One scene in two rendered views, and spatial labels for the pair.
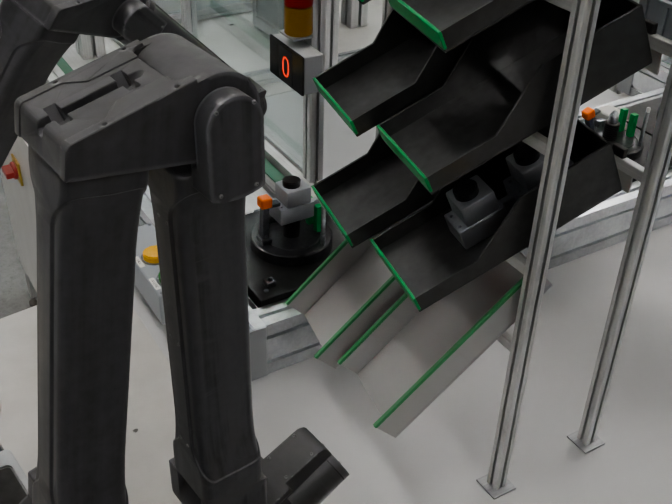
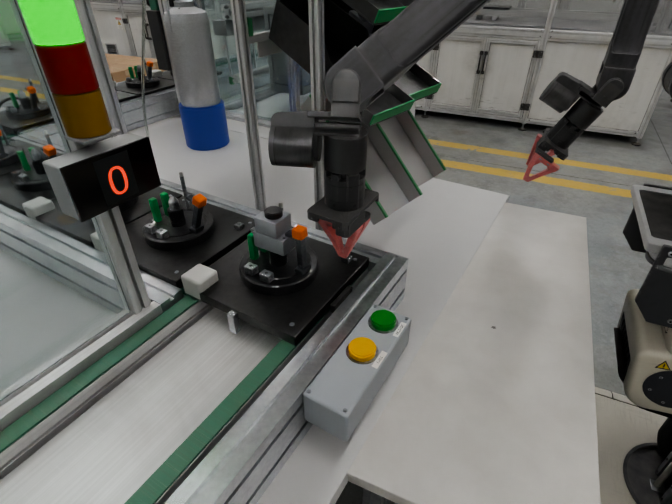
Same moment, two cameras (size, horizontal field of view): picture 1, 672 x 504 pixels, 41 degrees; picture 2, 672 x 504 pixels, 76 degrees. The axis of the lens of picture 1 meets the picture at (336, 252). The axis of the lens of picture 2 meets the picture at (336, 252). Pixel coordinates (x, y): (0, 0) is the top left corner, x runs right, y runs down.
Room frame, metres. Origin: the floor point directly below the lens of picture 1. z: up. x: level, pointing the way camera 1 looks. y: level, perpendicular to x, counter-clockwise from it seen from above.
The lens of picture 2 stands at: (1.48, 0.67, 1.44)
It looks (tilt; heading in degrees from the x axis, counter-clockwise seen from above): 35 degrees down; 243
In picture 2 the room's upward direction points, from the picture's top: straight up
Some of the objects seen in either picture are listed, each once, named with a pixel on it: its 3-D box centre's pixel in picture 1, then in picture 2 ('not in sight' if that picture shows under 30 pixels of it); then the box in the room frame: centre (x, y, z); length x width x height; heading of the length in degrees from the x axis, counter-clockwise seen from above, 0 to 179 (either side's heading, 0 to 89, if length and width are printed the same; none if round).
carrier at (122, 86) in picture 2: not in sight; (140, 74); (1.34, -1.47, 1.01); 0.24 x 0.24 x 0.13; 32
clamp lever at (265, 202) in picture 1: (268, 215); (297, 246); (1.26, 0.11, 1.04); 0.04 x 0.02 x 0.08; 122
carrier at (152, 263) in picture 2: not in sight; (175, 213); (1.42, -0.14, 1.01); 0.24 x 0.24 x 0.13; 32
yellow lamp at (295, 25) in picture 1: (298, 18); (83, 111); (1.51, 0.08, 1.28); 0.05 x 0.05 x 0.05
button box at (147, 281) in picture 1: (156, 271); (361, 365); (1.25, 0.30, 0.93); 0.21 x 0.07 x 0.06; 32
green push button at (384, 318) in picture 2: not in sight; (383, 322); (1.19, 0.27, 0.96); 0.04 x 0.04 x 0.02
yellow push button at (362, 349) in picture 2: (155, 256); (362, 350); (1.25, 0.30, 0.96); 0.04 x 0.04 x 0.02
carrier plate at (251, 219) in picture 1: (291, 247); (280, 274); (1.29, 0.08, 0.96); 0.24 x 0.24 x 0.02; 32
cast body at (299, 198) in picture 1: (296, 196); (270, 226); (1.29, 0.07, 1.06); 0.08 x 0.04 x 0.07; 123
